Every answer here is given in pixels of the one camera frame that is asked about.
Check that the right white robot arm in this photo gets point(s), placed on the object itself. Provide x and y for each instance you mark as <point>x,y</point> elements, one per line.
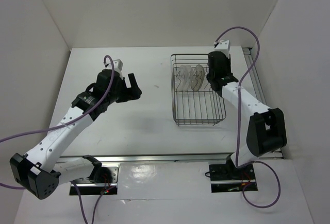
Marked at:
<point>261,129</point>

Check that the aluminium rail front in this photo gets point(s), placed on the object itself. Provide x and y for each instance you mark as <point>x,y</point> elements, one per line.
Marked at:
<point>164,158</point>

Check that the metal wire dish rack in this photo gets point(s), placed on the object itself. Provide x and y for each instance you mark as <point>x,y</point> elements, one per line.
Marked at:
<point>201,108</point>

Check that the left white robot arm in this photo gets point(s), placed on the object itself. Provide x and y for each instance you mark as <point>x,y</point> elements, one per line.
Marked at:
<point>38,170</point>

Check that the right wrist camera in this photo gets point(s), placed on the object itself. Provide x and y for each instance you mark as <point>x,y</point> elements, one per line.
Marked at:
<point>223,46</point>

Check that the aluminium rail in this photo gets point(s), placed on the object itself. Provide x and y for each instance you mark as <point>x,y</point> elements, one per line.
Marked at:
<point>257,78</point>
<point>164,158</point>

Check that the smoky plate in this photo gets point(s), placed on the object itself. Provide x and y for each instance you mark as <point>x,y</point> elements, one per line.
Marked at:
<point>205,82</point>
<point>197,78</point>

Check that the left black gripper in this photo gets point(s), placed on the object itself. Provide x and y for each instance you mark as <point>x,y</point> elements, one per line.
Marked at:
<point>129,93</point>

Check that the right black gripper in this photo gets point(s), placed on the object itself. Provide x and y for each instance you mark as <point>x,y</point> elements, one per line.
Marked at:
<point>228,62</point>

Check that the clear plate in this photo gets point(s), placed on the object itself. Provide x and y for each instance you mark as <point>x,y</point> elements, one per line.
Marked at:
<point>186,76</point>
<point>178,80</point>

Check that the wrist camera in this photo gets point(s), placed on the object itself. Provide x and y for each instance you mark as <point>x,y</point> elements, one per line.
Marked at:
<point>223,46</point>
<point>118,65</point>

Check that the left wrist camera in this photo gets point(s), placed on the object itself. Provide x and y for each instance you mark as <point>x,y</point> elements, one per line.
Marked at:
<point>118,65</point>

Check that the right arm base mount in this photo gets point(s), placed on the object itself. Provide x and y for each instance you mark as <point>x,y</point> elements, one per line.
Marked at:
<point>226,178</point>

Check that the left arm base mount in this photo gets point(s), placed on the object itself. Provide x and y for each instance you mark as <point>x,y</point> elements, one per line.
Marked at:
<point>107,181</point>

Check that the aluminium rail right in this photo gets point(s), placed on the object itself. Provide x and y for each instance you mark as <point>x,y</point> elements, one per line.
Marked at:
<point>257,78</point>

